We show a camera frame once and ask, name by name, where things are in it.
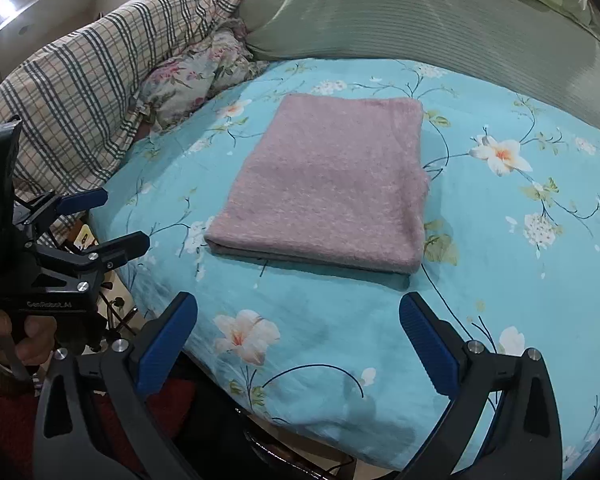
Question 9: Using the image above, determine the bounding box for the mauve fuzzy garment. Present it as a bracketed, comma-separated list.
[204, 93, 429, 274]

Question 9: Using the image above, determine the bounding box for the person's left hand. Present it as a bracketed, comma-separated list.
[0, 311, 57, 385]

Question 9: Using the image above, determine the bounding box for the plaid checked quilt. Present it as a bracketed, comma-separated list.
[0, 0, 282, 241]

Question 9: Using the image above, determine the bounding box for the pink floral pillow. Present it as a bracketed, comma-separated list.
[134, 18, 268, 133]

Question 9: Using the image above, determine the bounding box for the blue floral bed sheet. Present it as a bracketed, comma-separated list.
[90, 58, 600, 474]

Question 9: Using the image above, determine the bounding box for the green striped pillow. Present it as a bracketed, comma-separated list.
[238, 0, 600, 129]

